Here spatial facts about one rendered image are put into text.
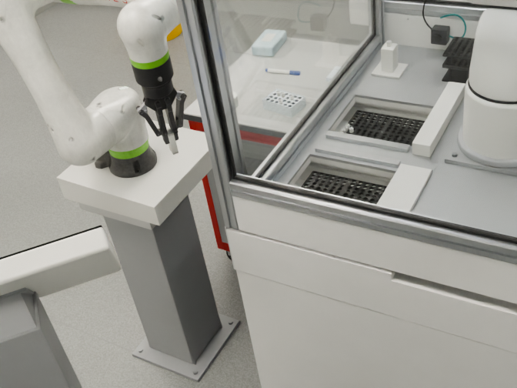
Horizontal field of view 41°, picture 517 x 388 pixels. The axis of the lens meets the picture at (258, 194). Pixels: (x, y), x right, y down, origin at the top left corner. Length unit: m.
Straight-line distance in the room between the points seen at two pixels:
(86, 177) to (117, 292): 0.92
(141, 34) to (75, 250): 0.50
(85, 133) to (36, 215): 1.68
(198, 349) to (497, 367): 1.28
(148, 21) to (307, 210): 0.54
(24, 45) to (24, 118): 2.55
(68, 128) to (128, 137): 0.21
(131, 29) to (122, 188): 0.65
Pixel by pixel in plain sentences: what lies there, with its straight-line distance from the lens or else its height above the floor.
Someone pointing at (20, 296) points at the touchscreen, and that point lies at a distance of 1.50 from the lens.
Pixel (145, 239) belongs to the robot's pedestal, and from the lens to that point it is 2.22.
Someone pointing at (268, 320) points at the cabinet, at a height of 0.63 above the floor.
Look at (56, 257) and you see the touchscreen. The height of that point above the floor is 1.18.
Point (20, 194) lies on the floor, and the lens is 3.75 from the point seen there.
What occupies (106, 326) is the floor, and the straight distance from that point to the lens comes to 2.88.
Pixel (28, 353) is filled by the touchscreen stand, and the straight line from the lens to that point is 1.53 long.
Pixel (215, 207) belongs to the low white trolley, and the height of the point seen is 0.32.
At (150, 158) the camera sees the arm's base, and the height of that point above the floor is 0.86.
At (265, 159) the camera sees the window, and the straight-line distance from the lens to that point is 1.50.
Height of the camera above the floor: 2.03
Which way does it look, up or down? 38 degrees down
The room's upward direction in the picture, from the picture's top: 10 degrees counter-clockwise
